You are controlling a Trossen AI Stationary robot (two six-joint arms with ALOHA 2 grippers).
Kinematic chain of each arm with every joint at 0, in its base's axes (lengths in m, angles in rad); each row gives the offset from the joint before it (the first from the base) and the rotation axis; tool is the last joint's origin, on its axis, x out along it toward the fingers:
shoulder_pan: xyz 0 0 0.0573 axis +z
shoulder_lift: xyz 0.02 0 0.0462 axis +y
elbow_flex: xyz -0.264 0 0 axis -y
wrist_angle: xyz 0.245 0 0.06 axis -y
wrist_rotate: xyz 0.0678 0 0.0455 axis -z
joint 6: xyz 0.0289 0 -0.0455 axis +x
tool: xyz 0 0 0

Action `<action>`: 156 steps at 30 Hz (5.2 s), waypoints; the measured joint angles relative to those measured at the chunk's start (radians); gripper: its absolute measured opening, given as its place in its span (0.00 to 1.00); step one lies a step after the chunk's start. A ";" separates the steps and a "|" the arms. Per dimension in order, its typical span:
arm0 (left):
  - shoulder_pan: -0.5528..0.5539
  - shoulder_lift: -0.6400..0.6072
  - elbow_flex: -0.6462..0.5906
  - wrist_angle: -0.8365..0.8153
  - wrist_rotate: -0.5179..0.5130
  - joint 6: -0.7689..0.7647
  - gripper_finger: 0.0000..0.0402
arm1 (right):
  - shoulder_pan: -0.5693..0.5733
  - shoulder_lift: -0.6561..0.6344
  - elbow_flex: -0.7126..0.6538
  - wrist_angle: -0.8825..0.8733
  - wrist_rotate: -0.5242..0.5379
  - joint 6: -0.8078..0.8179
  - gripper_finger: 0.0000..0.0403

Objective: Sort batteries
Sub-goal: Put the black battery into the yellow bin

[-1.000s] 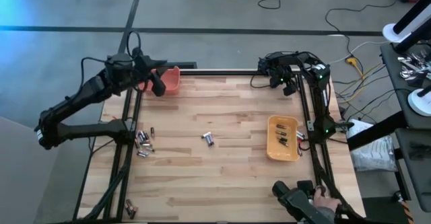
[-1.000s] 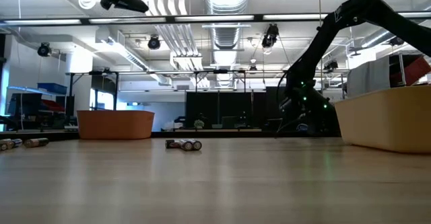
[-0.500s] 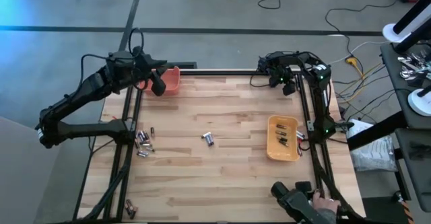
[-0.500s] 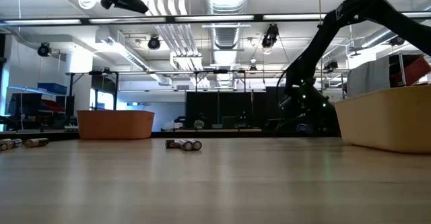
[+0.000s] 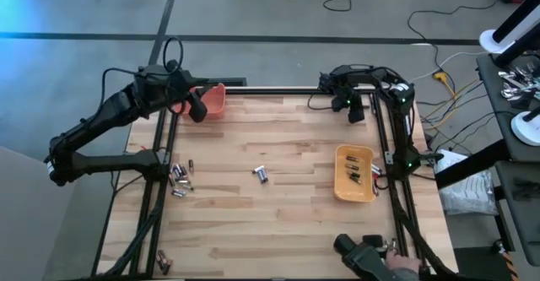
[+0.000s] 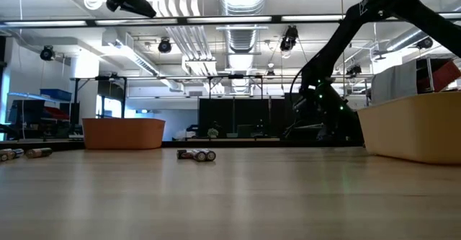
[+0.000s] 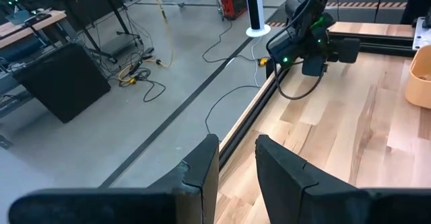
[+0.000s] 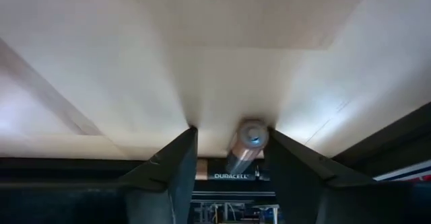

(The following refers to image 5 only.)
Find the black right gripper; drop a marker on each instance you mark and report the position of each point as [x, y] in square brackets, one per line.
[356, 108]

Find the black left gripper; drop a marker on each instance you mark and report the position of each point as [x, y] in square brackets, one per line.
[181, 84]

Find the yellow plastic bin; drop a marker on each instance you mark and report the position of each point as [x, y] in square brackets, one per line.
[363, 188]

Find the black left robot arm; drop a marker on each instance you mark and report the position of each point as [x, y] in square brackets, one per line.
[105, 165]

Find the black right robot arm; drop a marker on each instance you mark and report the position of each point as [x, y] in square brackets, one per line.
[403, 116]

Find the orange plastic bin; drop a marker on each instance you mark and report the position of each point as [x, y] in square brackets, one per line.
[215, 104]

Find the yellow power plug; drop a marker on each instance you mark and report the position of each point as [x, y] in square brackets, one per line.
[440, 77]

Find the black diagonal support pole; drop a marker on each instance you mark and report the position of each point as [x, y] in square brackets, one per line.
[472, 165]

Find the clear plastic bag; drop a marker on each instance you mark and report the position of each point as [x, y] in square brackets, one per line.
[468, 196]

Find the black handheld tool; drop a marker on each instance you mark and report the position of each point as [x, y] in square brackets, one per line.
[363, 260]

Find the silver cutlery piece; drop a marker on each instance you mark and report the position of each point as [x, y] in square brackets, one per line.
[508, 77]
[512, 93]

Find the person's hand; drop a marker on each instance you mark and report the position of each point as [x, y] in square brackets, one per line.
[403, 266]

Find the black lamp pole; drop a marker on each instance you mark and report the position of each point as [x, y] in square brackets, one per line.
[514, 49]

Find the black side table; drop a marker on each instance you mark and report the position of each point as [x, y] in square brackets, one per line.
[523, 213]

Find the black floor mat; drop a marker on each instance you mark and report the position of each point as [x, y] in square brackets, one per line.
[476, 268]

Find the grey board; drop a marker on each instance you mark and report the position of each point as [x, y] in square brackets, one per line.
[34, 222]

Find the yellow black hazard tape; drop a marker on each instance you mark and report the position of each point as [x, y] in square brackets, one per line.
[510, 264]

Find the grey metal bracket plate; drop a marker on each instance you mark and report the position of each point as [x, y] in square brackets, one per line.
[389, 158]

